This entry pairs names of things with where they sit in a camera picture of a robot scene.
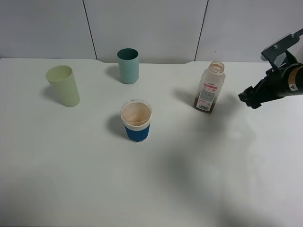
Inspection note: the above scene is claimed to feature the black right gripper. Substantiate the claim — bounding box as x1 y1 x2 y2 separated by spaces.
238 51 303 109

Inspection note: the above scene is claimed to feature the clear plastic drink bottle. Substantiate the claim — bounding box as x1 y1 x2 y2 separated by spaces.
193 61 226 113

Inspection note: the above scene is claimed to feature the glass cup with blue sleeve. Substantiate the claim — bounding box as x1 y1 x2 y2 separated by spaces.
120 99 152 142

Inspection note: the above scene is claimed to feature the teal plastic cup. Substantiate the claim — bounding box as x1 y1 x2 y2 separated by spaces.
117 48 139 84

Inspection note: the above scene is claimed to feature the pale green plastic cup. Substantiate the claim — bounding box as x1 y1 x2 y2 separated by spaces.
45 65 80 107

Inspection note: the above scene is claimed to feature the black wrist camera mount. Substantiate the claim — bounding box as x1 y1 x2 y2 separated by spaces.
261 29 303 71

